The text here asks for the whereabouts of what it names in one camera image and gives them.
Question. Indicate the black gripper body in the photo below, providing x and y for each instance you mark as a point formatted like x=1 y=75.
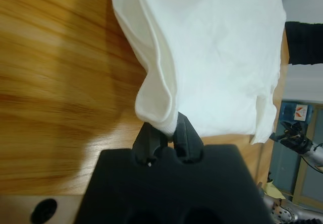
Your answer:
x=296 y=138

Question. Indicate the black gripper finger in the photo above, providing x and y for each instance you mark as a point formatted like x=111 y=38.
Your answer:
x=147 y=143
x=188 y=140
x=277 y=137

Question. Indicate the white t-shirt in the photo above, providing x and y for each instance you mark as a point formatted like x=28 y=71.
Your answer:
x=214 y=57

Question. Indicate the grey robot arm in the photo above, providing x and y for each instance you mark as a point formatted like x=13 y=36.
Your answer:
x=315 y=156

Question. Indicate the blue box with orange logo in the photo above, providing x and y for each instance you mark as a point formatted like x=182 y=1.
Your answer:
x=287 y=113

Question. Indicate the yellow sheet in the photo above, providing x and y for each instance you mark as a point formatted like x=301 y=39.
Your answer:
x=273 y=190

